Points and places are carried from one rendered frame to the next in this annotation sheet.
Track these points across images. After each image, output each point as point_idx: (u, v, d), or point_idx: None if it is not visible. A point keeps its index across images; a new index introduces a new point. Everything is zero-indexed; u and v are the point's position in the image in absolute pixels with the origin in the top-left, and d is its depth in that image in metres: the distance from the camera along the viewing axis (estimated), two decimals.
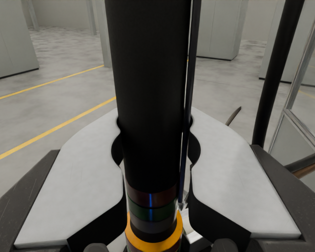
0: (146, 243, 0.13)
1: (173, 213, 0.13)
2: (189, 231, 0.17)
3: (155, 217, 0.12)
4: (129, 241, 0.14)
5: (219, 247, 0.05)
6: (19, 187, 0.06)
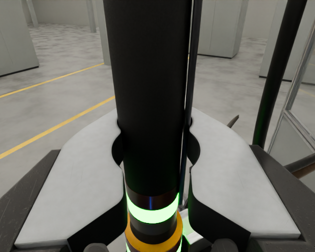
0: (146, 245, 0.13)
1: (173, 215, 0.13)
2: (189, 232, 0.17)
3: (155, 219, 0.12)
4: (129, 242, 0.14)
5: (219, 247, 0.05)
6: (19, 187, 0.06)
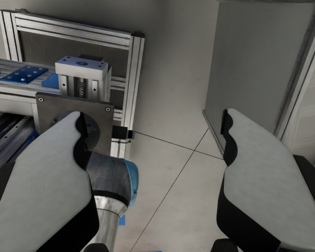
0: None
1: None
2: None
3: None
4: None
5: (219, 247, 0.05)
6: None
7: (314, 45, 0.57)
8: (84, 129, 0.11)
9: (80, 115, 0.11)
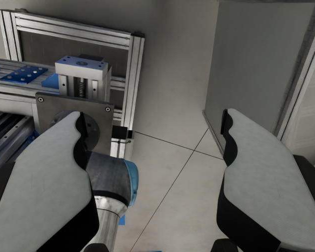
0: None
1: None
2: None
3: None
4: None
5: (219, 247, 0.05)
6: None
7: (314, 46, 0.57)
8: (84, 129, 0.11)
9: (80, 115, 0.11)
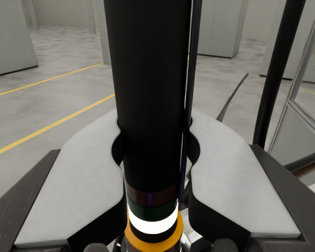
0: (146, 244, 0.13)
1: (173, 213, 0.13)
2: (189, 231, 0.17)
3: (155, 216, 0.12)
4: (129, 241, 0.14)
5: (219, 247, 0.05)
6: (19, 186, 0.06)
7: None
8: None
9: None
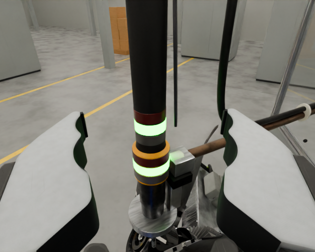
0: (146, 154, 0.22)
1: (162, 133, 0.21)
2: (175, 158, 0.25)
3: (151, 132, 0.20)
4: (135, 154, 0.22)
5: (219, 247, 0.05)
6: None
7: None
8: (84, 129, 0.11)
9: (80, 115, 0.11)
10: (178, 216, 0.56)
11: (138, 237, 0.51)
